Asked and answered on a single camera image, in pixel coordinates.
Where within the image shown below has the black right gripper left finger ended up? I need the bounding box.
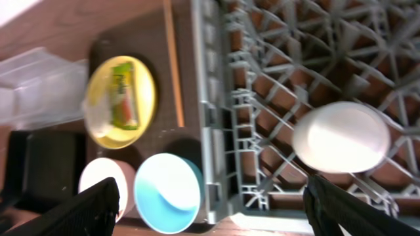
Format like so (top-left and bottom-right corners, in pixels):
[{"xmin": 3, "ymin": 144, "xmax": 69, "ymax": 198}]
[{"xmin": 3, "ymin": 177, "xmax": 119, "ymax": 236}]

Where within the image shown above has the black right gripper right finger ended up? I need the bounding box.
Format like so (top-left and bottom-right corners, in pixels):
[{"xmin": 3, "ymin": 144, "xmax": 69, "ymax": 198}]
[{"xmin": 303, "ymin": 175, "xmax": 419, "ymax": 236}]

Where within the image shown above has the pink bowl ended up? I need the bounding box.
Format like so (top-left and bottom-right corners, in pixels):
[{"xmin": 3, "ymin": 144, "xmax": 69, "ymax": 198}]
[{"xmin": 78, "ymin": 157, "xmax": 136, "ymax": 222}]

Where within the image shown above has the white tissue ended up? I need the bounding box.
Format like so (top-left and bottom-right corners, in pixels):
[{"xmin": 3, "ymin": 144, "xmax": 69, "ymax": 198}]
[{"xmin": 82, "ymin": 95, "xmax": 114, "ymax": 138}]

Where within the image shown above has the green snack wrapper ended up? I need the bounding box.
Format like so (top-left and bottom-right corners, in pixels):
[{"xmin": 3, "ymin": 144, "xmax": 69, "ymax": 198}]
[{"xmin": 110, "ymin": 62, "xmax": 140, "ymax": 130}]

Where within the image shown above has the yellow plate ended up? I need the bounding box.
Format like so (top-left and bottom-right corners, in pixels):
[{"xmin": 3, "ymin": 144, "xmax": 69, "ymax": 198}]
[{"xmin": 84, "ymin": 56, "xmax": 158, "ymax": 149}]

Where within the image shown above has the grey dishwasher rack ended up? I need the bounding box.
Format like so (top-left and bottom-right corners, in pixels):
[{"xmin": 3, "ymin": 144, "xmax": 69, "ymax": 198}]
[{"xmin": 191, "ymin": 0, "xmax": 419, "ymax": 233}]

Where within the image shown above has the black plastic bin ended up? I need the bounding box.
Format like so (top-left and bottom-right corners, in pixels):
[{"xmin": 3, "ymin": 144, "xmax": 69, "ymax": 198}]
[{"xmin": 1, "ymin": 130, "xmax": 86, "ymax": 214}]

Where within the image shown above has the blue bowl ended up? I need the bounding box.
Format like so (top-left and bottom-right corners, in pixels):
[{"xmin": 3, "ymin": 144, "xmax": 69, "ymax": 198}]
[{"xmin": 133, "ymin": 153, "xmax": 204, "ymax": 234}]

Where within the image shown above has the clear plastic bin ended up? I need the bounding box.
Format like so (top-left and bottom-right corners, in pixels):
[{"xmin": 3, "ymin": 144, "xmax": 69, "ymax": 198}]
[{"xmin": 1, "ymin": 47, "xmax": 89, "ymax": 130}]

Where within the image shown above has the dark brown tray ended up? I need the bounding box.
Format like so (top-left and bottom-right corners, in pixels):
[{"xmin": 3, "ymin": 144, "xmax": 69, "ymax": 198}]
[{"xmin": 87, "ymin": 2, "xmax": 201, "ymax": 168}]

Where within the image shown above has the left wooden chopstick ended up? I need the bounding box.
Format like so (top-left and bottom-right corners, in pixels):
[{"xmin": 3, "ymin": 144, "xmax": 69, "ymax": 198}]
[{"xmin": 163, "ymin": 0, "xmax": 184, "ymax": 128}]

